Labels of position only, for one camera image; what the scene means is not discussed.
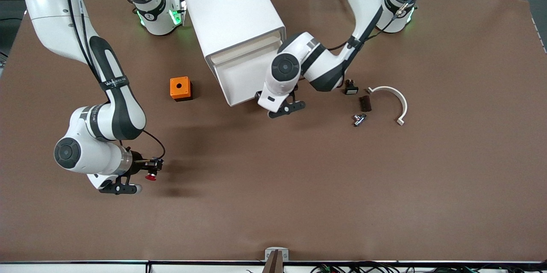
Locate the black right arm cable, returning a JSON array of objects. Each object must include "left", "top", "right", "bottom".
[{"left": 64, "top": 0, "right": 167, "bottom": 162}]

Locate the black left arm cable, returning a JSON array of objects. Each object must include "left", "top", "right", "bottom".
[{"left": 328, "top": 0, "right": 428, "bottom": 51}]

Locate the black cable bundle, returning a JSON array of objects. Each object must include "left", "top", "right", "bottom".
[{"left": 310, "top": 262, "right": 547, "bottom": 273}]

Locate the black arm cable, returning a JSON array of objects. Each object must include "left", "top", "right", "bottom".
[
  {"left": 328, "top": 0, "right": 428, "bottom": 51},
  {"left": 64, "top": 0, "right": 167, "bottom": 162}
]

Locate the orange push button box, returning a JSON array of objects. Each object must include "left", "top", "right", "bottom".
[{"left": 169, "top": 76, "right": 193, "bottom": 102}]

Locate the white drawer cabinet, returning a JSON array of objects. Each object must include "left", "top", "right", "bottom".
[{"left": 179, "top": 0, "right": 287, "bottom": 107}]

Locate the grey metal bracket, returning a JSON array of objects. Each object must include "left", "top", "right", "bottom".
[{"left": 264, "top": 247, "right": 289, "bottom": 262}]

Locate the white curved pipe clamp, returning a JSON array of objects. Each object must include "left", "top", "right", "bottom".
[{"left": 365, "top": 86, "right": 409, "bottom": 126}]

